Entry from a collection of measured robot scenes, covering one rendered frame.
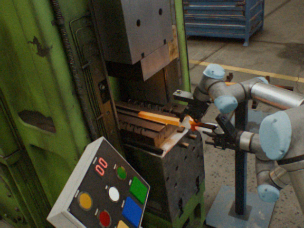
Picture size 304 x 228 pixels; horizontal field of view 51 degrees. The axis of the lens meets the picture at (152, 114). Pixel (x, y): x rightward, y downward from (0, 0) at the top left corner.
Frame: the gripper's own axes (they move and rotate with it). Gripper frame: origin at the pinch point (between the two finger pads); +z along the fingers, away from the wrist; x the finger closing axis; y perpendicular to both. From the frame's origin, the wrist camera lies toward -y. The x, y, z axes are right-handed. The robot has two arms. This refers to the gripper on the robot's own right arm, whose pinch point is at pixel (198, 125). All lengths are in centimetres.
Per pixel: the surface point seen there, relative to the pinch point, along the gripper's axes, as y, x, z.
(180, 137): 10.4, 0.5, 11.4
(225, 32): 83, 353, 148
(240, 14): 56, 354, 125
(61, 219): -15, -74, 2
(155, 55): -33.1, -2.3, 16.3
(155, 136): 3.5, -11.0, 17.2
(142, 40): -41.9, -8.8, 16.1
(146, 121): 2.3, -3.2, 27.6
